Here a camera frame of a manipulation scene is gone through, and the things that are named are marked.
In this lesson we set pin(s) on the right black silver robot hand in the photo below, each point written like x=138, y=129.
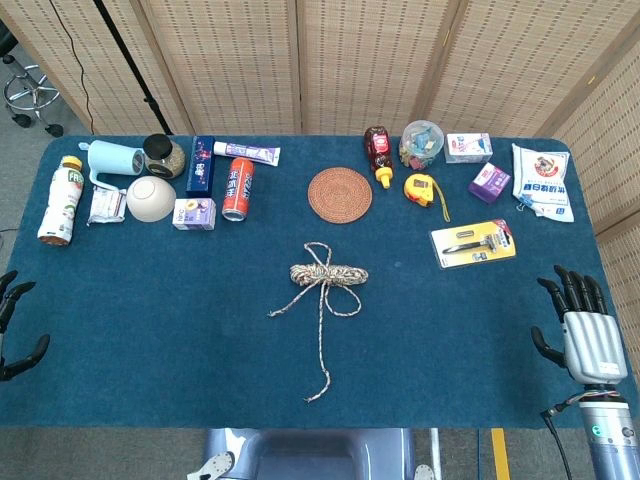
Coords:
x=592, y=345

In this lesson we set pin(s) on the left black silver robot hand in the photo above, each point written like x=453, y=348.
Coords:
x=15, y=368

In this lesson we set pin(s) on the blue felt table cover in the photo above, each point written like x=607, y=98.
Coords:
x=150, y=325

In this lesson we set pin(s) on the razor in yellow blister pack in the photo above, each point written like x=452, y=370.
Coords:
x=472, y=245

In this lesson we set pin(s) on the white drink bottle yellow cap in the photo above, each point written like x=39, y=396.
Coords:
x=62, y=205

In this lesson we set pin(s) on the white sugar bag blue print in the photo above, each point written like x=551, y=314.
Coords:
x=542, y=180

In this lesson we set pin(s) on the white snack packet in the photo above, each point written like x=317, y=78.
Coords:
x=106, y=206

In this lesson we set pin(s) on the purple small box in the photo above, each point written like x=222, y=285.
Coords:
x=490, y=182

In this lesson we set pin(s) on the beige bowl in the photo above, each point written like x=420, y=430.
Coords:
x=150, y=200

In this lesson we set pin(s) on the light blue mug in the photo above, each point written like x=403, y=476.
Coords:
x=112, y=157

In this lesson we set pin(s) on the yellow tape measure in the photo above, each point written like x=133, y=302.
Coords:
x=419, y=189

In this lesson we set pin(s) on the white box blue red print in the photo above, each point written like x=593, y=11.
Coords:
x=467, y=147

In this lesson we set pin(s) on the white purple small carton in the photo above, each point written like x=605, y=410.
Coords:
x=195, y=215

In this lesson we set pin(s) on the office stool chrome base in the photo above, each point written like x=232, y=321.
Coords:
x=54, y=130

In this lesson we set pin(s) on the glass jar black lid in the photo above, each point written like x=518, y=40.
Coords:
x=170, y=160

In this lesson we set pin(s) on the clear plastic jar of clips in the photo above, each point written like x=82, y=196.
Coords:
x=421, y=145

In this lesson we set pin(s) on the dark blue toothpaste box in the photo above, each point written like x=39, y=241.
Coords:
x=200, y=167

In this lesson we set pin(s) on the orange soda can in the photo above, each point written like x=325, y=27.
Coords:
x=238, y=190

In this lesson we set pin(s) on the red sauce bottle yellow cap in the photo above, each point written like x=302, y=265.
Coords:
x=378, y=150

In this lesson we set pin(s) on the round woven brown coaster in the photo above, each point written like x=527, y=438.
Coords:
x=340, y=195

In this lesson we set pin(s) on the blue-grey robot torso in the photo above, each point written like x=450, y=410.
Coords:
x=310, y=455

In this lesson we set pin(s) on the white purple toothpaste tube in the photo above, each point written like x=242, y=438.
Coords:
x=245, y=151

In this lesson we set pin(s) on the black tripod pole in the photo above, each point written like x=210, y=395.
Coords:
x=132, y=65

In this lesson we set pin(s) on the white perforated metal bracket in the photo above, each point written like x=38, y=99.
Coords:
x=425, y=472
x=217, y=465

